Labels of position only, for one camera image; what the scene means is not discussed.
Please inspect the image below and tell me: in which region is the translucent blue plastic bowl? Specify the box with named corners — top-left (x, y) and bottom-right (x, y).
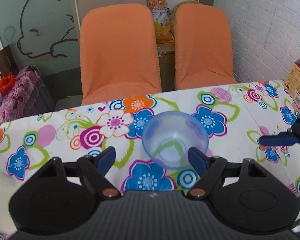
top-left (141, 111), bottom-right (209, 170)

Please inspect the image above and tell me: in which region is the right orange chair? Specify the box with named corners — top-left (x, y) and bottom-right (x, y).
top-left (173, 3), bottom-right (236, 90)

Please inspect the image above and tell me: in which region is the orange chair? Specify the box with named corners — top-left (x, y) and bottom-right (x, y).
top-left (173, 3), bottom-right (236, 90)
top-left (79, 4), bottom-right (162, 105)

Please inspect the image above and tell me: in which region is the left orange chair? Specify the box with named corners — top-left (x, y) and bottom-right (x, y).
top-left (79, 4), bottom-right (162, 105)

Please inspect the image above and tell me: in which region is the red orange object on stool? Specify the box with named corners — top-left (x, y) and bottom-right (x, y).
top-left (0, 72), bottom-right (15, 96)

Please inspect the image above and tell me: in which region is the brown paper bag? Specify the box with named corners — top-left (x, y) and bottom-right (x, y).
top-left (0, 46), bottom-right (19, 79)

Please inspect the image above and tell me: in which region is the frosted glass door with cat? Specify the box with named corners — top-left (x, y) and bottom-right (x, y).
top-left (0, 0), bottom-right (79, 75)

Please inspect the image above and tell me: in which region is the yellow snack bag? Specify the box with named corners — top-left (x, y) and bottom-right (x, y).
top-left (147, 0), bottom-right (173, 44)

